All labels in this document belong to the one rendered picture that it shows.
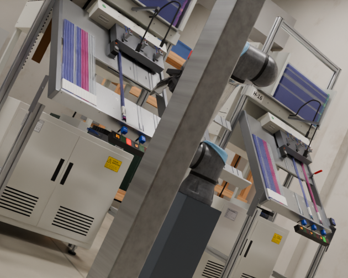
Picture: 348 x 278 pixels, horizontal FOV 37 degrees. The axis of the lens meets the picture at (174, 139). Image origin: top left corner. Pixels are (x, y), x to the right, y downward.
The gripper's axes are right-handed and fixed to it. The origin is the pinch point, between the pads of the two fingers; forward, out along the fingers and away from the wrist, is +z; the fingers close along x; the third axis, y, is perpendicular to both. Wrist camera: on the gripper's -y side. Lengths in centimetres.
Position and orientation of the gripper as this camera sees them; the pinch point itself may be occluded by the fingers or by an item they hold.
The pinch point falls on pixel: (159, 100)
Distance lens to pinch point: 249.4
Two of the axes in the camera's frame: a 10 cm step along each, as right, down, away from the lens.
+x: 7.2, 3.9, 5.8
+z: -6.4, 7.0, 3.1
